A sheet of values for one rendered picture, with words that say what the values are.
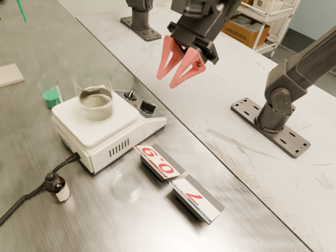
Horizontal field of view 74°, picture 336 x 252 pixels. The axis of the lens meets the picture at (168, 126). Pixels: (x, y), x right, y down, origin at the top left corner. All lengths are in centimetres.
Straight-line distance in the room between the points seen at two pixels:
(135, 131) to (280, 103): 30
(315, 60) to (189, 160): 30
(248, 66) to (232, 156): 40
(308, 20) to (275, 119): 280
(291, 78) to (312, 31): 281
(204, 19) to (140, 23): 50
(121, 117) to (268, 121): 34
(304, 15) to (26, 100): 310
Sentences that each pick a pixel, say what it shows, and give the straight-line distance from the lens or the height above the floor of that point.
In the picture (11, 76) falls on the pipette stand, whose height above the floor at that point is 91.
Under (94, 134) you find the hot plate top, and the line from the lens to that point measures 39.
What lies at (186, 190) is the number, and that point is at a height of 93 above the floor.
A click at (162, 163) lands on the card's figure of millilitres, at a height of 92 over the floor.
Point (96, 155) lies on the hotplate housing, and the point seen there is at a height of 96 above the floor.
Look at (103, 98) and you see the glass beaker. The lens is 37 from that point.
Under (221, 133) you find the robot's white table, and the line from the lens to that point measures 54.
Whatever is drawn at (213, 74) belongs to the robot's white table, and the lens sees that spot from 73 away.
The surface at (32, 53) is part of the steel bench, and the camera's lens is 82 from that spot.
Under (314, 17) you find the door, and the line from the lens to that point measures 328.
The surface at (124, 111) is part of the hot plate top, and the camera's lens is 43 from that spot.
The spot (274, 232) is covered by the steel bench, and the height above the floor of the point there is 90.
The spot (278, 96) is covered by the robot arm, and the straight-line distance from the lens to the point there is 50.
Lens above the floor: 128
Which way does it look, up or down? 47 degrees down
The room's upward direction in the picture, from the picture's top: 9 degrees clockwise
